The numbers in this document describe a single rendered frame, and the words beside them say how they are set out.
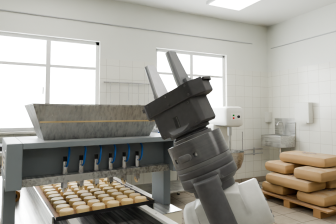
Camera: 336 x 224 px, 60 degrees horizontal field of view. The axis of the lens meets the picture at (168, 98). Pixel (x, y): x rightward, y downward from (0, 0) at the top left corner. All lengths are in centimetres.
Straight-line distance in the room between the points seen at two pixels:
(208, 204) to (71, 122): 89
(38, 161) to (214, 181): 92
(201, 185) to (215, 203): 3
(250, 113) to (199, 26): 188
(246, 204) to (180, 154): 11
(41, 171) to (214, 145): 91
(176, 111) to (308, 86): 504
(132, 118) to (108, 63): 320
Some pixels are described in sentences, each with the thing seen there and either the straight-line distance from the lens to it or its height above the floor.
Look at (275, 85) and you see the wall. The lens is 592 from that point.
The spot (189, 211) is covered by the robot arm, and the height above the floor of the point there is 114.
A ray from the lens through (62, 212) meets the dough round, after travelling 121.
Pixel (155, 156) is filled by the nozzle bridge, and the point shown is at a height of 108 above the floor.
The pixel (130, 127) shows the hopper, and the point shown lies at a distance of 131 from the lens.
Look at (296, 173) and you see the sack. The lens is 436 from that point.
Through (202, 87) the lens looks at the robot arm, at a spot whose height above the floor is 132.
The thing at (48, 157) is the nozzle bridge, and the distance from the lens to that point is 124.
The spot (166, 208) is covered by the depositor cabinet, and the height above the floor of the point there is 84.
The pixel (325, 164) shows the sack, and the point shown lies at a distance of 439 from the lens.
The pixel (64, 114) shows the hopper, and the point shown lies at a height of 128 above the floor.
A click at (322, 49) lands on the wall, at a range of 535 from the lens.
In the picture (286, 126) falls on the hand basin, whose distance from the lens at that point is 571.
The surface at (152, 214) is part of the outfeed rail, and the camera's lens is 120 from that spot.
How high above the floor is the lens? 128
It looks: 3 degrees up
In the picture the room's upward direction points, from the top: straight up
